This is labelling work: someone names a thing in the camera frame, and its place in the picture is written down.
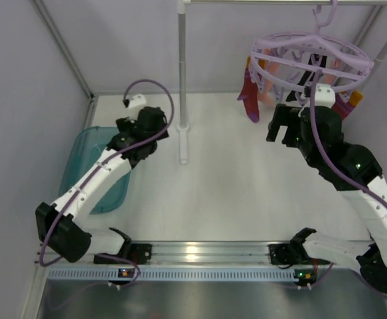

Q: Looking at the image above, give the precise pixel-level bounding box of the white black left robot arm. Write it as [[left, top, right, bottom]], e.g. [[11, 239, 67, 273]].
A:
[[35, 106, 169, 263]]

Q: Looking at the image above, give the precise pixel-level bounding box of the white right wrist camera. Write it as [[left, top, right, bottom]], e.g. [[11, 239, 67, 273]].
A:
[[314, 83, 336, 108]]

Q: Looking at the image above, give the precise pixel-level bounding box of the white grey rack pole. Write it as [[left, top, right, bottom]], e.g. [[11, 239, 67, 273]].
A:
[[177, 0, 190, 165]]

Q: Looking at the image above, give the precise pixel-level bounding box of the teal transparent plastic bin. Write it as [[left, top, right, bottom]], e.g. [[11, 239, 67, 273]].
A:
[[58, 126, 133, 215]]

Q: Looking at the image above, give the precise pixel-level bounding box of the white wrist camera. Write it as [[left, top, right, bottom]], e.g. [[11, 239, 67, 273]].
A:
[[123, 94, 147, 109], [314, 83, 336, 108]]

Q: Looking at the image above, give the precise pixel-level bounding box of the pink patterned sock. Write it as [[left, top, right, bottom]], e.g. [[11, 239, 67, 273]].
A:
[[257, 60, 279, 108]]

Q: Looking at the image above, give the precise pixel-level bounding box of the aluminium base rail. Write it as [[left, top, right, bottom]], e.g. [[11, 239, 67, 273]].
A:
[[35, 241, 373, 266]]

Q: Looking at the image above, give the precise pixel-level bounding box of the maroon purple sock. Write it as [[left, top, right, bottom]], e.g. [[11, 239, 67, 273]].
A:
[[237, 57, 260, 123], [331, 90, 363, 121]]

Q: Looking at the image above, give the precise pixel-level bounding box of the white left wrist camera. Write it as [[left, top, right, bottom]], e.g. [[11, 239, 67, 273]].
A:
[[123, 94, 147, 109]]

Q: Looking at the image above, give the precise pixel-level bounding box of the lilac round clip hanger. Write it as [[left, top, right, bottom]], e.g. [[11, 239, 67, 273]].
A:
[[249, 1, 374, 104]]

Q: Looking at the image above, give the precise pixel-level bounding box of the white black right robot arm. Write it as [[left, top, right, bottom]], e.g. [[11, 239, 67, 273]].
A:
[[266, 104, 387, 294]]

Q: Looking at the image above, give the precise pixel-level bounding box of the grey slotted cable duct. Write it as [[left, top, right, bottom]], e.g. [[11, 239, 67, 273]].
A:
[[48, 267, 314, 282]]

